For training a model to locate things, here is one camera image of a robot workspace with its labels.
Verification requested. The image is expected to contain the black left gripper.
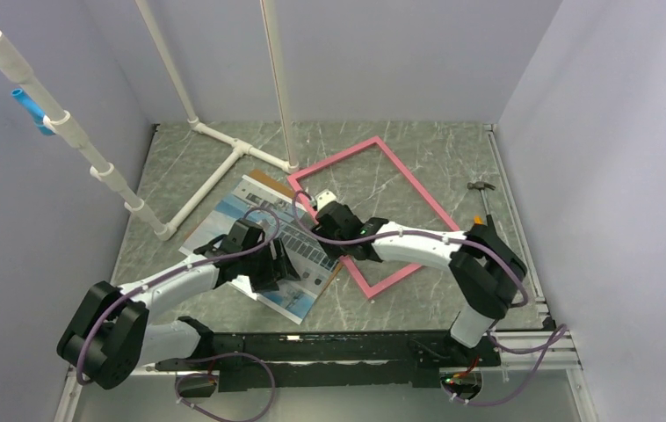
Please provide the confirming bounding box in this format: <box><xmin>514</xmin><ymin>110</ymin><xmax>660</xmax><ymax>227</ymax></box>
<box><xmin>240</xmin><ymin>237</ymin><xmax>300</xmax><ymax>293</ymax></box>

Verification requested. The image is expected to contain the pink wooden picture frame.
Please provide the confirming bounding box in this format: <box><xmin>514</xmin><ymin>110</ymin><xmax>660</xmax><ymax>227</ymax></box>
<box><xmin>286</xmin><ymin>135</ymin><xmax>462</xmax><ymax>300</ymax></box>

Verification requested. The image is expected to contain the building photo print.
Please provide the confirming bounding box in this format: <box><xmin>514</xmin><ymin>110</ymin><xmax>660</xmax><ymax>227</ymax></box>
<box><xmin>179</xmin><ymin>170</ymin><xmax>340</xmax><ymax>324</ymax></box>

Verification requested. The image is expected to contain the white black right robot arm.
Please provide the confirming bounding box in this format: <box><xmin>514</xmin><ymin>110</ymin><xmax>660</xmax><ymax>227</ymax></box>
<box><xmin>312</xmin><ymin>200</ymin><xmax>529</xmax><ymax>365</ymax></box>

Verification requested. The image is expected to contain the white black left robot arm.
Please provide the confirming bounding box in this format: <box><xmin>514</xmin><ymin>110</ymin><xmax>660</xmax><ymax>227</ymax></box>
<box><xmin>56</xmin><ymin>218</ymin><xmax>300</xmax><ymax>389</ymax></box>

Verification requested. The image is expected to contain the blue pipe peg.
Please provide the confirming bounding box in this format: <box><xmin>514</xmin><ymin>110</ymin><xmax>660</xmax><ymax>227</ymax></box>
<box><xmin>11</xmin><ymin>88</ymin><xmax>55</xmax><ymax>136</ymax></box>

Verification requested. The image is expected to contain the white pvc pipe stand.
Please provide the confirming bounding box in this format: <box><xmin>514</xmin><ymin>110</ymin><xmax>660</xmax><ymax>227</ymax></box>
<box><xmin>0</xmin><ymin>0</ymin><xmax>300</xmax><ymax>242</ymax></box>

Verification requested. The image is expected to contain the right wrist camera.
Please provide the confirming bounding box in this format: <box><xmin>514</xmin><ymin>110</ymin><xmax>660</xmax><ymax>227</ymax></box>
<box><xmin>310</xmin><ymin>189</ymin><xmax>337</xmax><ymax>211</ymax></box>

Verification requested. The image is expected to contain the brown frame backing board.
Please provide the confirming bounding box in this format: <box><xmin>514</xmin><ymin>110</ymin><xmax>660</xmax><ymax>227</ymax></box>
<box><xmin>184</xmin><ymin>169</ymin><xmax>346</xmax><ymax>293</ymax></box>

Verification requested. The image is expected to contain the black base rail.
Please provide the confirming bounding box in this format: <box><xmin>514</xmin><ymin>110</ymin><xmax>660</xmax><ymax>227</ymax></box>
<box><xmin>156</xmin><ymin>330</ymin><xmax>501</xmax><ymax>392</ymax></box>

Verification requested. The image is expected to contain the black handled claw hammer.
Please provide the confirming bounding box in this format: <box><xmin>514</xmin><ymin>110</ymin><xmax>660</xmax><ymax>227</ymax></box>
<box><xmin>467</xmin><ymin>180</ymin><xmax>496</xmax><ymax>216</ymax></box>

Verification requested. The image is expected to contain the aluminium side rail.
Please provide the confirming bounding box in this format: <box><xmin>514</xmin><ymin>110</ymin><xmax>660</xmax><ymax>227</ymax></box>
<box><xmin>483</xmin><ymin>124</ymin><xmax>599</xmax><ymax>421</ymax></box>

